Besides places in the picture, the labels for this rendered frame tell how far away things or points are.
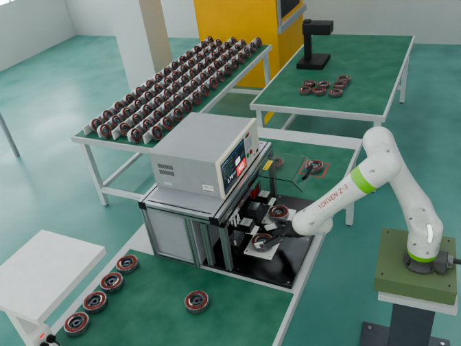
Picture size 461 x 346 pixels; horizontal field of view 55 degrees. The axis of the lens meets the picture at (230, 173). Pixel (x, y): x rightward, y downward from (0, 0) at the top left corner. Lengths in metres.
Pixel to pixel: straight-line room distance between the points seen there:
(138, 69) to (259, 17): 1.76
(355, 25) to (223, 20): 2.31
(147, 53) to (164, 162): 3.92
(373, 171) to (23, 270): 1.39
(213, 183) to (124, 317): 0.74
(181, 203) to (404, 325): 1.22
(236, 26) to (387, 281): 4.26
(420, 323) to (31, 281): 1.72
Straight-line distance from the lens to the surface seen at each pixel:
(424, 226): 1.99
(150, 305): 2.19
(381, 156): 1.73
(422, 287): 2.10
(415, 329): 2.40
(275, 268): 2.19
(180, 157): 2.05
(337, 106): 3.62
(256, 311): 2.06
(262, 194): 2.39
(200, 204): 2.07
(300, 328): 2.92
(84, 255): 1.85
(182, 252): 2.29
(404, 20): 7.14
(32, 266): 1.91
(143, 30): 5.86
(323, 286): 3.13
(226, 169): 2.03
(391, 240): 2.25
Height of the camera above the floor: 2.37
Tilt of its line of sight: 34 degrees down
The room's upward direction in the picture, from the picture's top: 8 degrees counter-clockwise
